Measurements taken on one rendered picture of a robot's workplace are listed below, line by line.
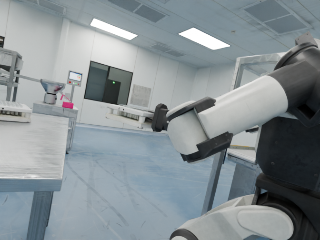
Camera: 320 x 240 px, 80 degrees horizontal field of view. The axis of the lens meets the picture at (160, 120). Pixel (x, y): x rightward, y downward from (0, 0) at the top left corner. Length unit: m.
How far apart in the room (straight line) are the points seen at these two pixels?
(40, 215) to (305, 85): 0.67
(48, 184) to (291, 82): 0.58
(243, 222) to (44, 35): 6.12
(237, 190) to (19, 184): 1.73
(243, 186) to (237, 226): 1.24
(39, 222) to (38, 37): 5.86
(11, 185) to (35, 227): 0.14
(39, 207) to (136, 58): 6.30
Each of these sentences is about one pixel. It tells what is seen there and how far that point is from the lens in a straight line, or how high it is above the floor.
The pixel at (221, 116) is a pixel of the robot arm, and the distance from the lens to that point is 0.39.
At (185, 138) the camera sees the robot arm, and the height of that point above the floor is 1.03.
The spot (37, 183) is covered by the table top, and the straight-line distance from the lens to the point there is 0.57.
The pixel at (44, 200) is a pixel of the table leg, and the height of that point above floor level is 0.79.
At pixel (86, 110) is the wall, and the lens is 6.27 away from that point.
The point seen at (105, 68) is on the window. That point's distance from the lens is 6.36.
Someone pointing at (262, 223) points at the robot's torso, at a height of 0.81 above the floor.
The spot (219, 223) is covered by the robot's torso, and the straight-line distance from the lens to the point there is 0.77.
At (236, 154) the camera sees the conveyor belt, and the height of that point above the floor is 0.81.
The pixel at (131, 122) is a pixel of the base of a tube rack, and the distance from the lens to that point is 0.85.
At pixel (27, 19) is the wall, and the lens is 6.41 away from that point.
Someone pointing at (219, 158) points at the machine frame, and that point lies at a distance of 1.82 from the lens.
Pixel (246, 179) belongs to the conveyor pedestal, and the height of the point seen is 0.60.
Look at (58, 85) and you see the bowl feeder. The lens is 3.52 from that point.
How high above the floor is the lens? 1.08
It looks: 4 degrees down
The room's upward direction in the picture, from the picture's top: 12 degrees clockwise
